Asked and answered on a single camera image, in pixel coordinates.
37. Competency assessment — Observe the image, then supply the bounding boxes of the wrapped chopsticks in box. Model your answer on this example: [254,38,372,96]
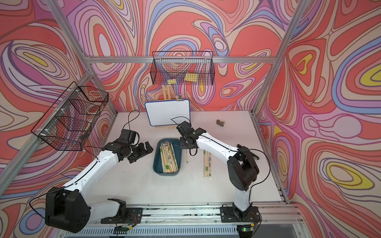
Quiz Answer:
[159,141,179,174]

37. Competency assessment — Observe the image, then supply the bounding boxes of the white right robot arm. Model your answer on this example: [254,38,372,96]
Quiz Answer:
[176,121,260,221]

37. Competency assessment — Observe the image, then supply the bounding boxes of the olive and white stapler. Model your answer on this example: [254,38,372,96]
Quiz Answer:
[216,120,225,127]

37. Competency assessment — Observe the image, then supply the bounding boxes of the black wire basket left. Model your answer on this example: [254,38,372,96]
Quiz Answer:
[31,82,109,151]

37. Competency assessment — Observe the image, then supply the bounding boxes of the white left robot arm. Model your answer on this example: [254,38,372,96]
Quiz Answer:
[44,129,153,233]

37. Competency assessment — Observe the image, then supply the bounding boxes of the blue framed whiteboard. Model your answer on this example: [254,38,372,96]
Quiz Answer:
[145,99,191,127]

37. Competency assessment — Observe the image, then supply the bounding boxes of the wooden whiteboard easel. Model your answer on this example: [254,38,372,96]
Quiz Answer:
[154,84,187,129]

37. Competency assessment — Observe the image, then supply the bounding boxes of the black wire basket back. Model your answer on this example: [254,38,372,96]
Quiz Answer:
[150,50,215,85]

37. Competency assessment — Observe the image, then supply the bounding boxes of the panda print chopsticks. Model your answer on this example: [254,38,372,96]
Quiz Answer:
[208,152,211,178]

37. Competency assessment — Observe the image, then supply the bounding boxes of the green circuit board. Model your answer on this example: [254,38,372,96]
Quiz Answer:
[113,226,132,235]

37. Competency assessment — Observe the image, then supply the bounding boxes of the yellow sticky note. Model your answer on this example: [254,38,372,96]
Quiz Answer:
[185,73,198,82]

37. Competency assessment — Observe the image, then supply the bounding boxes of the black wire basket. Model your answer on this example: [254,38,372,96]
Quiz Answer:
[31,82,109,151]
[150,50,215,85]

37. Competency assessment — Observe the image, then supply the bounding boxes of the aluminium frame post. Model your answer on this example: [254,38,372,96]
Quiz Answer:
[251,0,307,115]

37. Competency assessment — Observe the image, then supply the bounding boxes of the teal plastic storage box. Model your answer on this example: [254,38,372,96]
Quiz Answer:
[153,138,182,176]

